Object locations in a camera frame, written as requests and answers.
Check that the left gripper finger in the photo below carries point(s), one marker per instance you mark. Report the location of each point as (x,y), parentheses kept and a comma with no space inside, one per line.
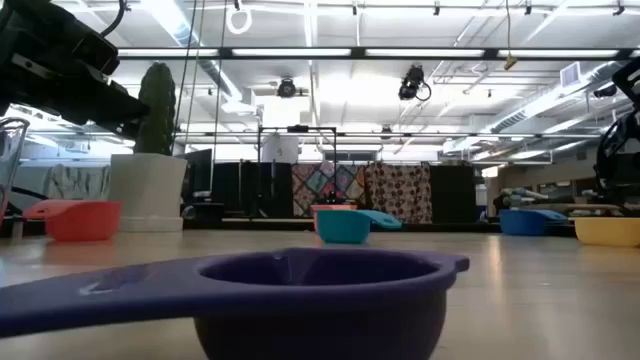
(120,112)

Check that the red measuring cup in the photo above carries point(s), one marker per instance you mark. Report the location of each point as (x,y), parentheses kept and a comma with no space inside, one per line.
(80,220)

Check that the orange measuring cup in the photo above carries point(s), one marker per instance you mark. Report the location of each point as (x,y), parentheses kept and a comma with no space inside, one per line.
(332,206)

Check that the teal measuring cup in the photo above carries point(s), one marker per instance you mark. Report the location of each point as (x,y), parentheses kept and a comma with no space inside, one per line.
(342,226)

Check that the purple measuring cup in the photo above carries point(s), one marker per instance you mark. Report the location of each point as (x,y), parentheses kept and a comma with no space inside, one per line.
(320,305)

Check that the blue measuring cup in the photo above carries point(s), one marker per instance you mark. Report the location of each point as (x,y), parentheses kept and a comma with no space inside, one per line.
(522,222)

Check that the yellow measuring cup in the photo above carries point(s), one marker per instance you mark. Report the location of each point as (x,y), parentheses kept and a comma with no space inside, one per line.
(607,231)

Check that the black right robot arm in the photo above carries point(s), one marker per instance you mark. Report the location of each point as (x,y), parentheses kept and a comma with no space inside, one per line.
(617,150)

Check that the tall green cactus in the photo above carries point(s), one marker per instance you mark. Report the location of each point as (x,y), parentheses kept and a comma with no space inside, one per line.
(156,110)

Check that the white planter pot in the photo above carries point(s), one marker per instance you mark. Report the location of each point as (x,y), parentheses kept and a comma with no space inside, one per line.
(147,185)

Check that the leaf patterned cloth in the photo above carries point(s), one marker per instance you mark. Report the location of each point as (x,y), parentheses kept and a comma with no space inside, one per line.
(75,182)

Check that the black computer monitor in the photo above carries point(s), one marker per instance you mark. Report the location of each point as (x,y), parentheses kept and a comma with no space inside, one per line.
(199,175)

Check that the black office chair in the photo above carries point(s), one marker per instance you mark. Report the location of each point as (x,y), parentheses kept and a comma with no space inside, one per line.
(25,192)

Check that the black partition panel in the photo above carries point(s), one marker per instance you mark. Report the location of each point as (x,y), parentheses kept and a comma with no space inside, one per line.
(252,187)

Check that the white cylinder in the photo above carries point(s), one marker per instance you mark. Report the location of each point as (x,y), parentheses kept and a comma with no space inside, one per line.
(280,149)

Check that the colourful geometric quilt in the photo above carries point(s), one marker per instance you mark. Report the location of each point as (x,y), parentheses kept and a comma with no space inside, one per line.
(320,182)

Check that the small lit tree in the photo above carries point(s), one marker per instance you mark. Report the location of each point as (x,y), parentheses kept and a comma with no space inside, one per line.
(331,197)

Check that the floral patterned cloth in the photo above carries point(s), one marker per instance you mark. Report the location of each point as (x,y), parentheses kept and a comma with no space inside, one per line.
(400,192)

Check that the black cabinet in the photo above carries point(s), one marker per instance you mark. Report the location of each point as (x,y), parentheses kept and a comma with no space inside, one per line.
(452,192)

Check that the yellow hanging tag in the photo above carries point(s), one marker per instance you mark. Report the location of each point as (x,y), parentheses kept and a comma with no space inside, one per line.
(510,62)

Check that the white ceiling air vent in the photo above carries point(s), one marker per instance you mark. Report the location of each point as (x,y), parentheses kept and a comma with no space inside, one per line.
(570,75)

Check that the wooden desk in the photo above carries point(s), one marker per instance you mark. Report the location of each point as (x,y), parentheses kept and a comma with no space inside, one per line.
(570,205)

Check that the small black ceiling speaker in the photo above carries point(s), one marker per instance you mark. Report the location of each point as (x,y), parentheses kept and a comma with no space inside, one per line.
(606,91)

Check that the black metal frame stand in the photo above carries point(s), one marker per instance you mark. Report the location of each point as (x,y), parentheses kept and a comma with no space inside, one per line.
(297,129)

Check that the black ceiling camera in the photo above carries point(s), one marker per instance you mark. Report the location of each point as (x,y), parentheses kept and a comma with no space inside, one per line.
(412,82)

